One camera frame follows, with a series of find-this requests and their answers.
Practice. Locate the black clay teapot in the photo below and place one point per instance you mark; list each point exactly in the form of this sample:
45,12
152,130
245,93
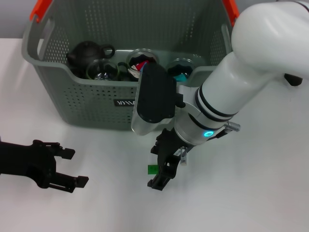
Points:
87,53

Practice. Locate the teal building brick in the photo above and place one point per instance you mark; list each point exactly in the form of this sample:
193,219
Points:
180,78

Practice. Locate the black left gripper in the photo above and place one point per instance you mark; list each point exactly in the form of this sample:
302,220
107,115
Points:
26,159

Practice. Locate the grey-green perforated storage bin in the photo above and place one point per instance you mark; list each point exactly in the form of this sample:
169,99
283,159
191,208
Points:
96,106

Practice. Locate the dark green building brick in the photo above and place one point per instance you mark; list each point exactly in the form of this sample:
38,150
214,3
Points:
152,169

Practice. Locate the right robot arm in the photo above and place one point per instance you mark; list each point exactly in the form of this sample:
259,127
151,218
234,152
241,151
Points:
241,72

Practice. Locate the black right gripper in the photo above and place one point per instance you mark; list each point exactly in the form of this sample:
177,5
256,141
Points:
170,152

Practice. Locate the glass teacup with black holder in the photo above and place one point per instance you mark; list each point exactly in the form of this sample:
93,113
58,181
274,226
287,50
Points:
135,56
103,71
179,67

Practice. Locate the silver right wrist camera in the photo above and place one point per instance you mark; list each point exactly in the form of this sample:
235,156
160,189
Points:
154,96

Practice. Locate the glass pitcher with black lid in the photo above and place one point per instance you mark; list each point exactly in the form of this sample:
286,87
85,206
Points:
293,81

